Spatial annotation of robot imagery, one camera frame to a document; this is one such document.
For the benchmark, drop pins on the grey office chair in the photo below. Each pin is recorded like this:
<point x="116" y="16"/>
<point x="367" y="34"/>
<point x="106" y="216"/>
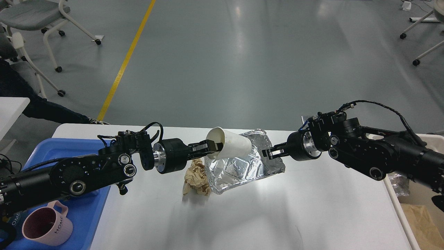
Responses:
<point x="34" y="15"/>
<point x="12" y="48"/>

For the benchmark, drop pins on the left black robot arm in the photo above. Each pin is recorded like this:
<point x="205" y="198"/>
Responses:
<point x="112" y="165"/>

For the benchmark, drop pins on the white side table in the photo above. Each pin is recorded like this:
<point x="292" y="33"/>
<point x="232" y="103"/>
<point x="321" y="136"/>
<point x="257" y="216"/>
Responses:
<point x="10" y="109"/>

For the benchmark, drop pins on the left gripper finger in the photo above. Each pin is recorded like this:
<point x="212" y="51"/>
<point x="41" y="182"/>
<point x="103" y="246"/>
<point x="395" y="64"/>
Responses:
<point x="203" y="148"/>

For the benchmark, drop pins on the brown paper in bin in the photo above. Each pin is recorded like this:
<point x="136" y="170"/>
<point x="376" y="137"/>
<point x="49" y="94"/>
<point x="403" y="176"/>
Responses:
<point x="425" y="231"/>

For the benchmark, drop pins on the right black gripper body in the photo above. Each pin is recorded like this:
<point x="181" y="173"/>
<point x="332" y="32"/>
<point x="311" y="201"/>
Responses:
<point x="301" y="147"/>

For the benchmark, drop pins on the crumpled foil in bin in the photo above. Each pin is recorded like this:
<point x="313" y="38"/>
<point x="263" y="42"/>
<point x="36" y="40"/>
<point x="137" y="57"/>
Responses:
<point x="400" y="184"/>

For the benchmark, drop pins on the dark blue mug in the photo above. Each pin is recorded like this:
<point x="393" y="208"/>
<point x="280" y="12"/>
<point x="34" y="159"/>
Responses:
<point x="16" y="222"/>

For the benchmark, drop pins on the seated person dark clothes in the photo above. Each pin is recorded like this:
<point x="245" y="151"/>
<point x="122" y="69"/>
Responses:
<point x="13" y="85"/>

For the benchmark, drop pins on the grey office chair near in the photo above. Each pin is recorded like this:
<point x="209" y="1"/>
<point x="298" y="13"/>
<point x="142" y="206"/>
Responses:
<point x="12" y="48"/>

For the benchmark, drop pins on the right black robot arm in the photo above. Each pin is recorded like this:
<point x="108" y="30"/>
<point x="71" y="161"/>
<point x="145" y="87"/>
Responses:
<point x="373" y="152"/>

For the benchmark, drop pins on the brown paper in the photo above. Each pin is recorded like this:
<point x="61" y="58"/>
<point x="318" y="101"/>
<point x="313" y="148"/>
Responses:
<point x="425" y="231"/>
<point x="196" y="179"/>

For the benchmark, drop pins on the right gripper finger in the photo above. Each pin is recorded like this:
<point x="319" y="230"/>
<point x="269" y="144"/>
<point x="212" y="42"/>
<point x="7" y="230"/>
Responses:
<point x="277" y="151"/>

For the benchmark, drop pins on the aluminium foil tray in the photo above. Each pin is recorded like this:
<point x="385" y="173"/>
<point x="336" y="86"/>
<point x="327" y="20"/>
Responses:
<point x="228" y="173"/>

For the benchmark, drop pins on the pink ceramic mug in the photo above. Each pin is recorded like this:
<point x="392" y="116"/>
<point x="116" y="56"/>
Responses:
<point x="48" y="225"/>

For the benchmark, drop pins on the cream paper cup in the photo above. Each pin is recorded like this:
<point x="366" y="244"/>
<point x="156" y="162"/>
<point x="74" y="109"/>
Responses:
<point x="234" y="145"/>

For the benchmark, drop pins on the grey office chair far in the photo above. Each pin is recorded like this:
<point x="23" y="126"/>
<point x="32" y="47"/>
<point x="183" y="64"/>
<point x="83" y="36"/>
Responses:
<point x="34" y="15"/>

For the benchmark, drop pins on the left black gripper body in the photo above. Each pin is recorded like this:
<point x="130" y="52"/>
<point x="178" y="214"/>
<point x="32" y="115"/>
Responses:
<point x="173" y="155"/>

